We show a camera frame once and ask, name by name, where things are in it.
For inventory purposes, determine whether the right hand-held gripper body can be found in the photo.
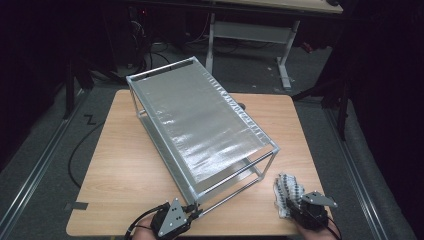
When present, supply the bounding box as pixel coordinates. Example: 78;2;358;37
289;190;338;231

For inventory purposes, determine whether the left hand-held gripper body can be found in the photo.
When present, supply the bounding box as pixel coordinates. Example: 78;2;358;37
150;197;192;239

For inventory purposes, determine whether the white grey patterned cloth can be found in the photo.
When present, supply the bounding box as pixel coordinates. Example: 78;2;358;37
273;172;306;220

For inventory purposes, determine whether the silver two-tier shelf rack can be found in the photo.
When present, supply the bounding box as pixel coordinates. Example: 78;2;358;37
125;55;280;218

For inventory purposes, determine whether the person's right hand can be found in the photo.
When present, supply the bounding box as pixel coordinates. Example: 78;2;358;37
294;220;341;240

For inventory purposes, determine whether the person's left hand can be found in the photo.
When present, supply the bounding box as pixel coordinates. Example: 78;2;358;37
131;216;168;240

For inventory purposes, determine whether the black metal stand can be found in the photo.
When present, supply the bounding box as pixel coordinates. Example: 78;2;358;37
63;56;134;121
291;78;351;141

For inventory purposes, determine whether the white-legged desk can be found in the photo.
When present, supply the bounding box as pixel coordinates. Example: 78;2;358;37
131;0;344;91

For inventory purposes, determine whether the dark equipment with red light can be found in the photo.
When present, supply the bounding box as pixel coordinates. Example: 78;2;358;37
128;4;151;68

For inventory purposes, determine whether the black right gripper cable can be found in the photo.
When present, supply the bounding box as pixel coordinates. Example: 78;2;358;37
324;216;343;240

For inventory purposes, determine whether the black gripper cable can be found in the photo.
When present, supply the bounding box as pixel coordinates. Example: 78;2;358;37
324;216;343;240
123;203;169;240

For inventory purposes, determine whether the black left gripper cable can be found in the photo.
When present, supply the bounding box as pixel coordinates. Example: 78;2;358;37
123;203;169;240

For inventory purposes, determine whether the metal floor rail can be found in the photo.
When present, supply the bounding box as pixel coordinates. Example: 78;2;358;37
324;108;389;240
0;89;91;234

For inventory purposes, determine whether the black floor cable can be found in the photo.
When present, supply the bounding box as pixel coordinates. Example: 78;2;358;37
138;41;174;78
68;121;104;188

